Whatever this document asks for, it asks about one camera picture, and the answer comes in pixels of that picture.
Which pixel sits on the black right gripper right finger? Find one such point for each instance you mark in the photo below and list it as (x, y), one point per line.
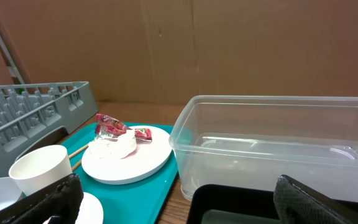
(297, 203)

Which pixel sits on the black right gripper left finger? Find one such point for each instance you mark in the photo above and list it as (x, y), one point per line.
(58, 202)

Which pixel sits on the white paper cup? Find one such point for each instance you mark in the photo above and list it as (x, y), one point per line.
(40, 168)

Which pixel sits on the red snack wrapper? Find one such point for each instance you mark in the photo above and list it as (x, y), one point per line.
(111, 128)

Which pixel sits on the pink small bowl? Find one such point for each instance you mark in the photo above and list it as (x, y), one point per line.
(91, 210)

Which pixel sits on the white tissue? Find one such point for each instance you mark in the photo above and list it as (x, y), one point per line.
(113, 147)

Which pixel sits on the black food waste tray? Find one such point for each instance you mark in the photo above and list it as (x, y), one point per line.
(224, 204)

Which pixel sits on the right wooden chopstick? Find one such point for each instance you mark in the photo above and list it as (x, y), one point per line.
(76, 166)

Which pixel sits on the wooden chopstick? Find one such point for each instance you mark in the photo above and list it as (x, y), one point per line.
(77, 151)
(76, 166)

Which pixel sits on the left wooden chopstick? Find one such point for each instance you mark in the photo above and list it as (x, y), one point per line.
(77, 151)

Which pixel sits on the clear plastic bin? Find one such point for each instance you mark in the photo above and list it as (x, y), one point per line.
(250, 141)

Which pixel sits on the teal plastic tray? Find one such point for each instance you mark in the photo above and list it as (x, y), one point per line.
(138, 202)

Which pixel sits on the white round plate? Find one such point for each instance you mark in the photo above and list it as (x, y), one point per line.
(146, 160)

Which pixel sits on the grey dish rack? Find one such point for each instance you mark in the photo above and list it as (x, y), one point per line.
(30, 115)

